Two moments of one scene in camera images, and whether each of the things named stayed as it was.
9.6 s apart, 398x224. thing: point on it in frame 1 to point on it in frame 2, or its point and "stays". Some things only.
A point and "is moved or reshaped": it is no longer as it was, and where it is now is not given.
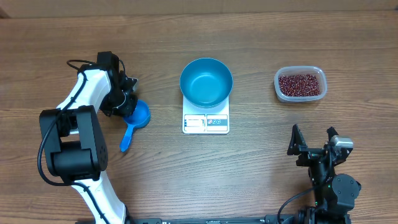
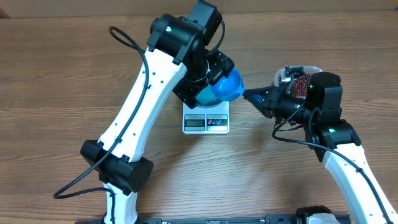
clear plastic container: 300,84 stays
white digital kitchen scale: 201,121 stays
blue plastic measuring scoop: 139,117 is moved or reshaped
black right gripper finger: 297,142 to 265,97
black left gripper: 127,111 to 221,64
